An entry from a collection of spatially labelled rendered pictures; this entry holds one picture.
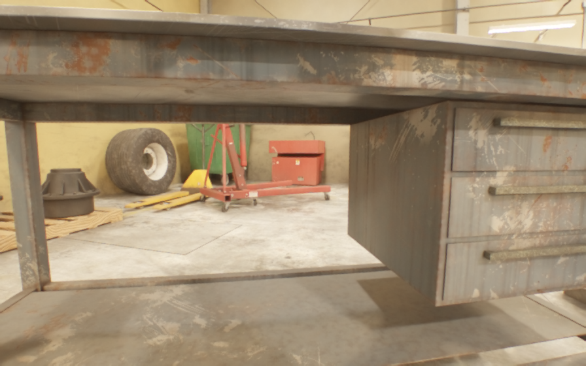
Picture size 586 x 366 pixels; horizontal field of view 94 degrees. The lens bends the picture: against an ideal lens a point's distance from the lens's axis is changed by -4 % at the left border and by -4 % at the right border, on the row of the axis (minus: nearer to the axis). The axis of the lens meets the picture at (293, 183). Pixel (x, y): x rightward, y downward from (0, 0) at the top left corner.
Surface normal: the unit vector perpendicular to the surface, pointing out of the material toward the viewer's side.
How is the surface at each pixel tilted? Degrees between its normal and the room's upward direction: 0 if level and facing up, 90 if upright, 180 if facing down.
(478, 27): 90
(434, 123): 90
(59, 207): 90
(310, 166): 90
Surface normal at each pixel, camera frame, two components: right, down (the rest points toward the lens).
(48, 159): 0.95, 0.04
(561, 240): 0.16, 0.11
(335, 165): -0.29, 0.11
